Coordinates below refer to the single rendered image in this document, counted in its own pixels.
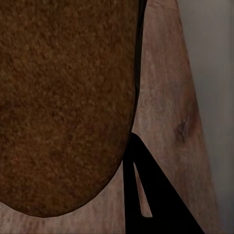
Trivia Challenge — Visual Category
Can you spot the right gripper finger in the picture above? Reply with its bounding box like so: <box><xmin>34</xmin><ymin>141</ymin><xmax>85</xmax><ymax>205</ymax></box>
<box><xmin>123</xmin><ymin>133</ymin><xmax>205</xmax><ymax>234</ymax></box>

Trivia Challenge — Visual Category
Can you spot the sandal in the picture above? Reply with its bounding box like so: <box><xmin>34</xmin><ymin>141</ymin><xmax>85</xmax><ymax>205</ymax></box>
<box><xmin>0</xmin><ymin>0</ymin><xmax>147</xmax><ymax>218</ymax></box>

